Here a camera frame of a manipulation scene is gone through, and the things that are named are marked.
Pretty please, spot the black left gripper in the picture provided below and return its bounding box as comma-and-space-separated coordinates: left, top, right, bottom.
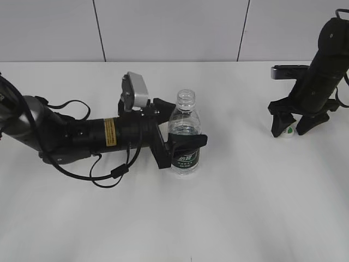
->
117, 98, 208, 169

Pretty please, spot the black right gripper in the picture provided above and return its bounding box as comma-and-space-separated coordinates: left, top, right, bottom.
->
268, 97, 338, 138

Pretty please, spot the white green bottle cap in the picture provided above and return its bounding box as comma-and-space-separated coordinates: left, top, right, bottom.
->
280, 126, 295, 140

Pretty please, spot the clear cestbon water bottle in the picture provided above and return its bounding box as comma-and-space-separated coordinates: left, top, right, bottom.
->
168, 89, 201, 177

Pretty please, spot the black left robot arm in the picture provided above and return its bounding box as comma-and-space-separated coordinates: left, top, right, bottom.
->
1, 72, 207, 169

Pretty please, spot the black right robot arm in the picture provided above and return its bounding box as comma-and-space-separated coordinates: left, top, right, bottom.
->
268, 9, 348, 138

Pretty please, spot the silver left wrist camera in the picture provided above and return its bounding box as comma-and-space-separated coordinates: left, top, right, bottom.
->
121, 72, 149, 111

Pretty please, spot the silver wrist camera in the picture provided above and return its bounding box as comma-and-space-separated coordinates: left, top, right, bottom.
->
270, 65, 309, 80
121, 72, 149, 111

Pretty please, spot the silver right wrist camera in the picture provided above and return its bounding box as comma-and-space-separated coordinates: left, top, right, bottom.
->
270, 65, 309, 80

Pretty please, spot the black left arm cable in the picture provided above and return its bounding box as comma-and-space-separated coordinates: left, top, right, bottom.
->
0, 73, 144, 189

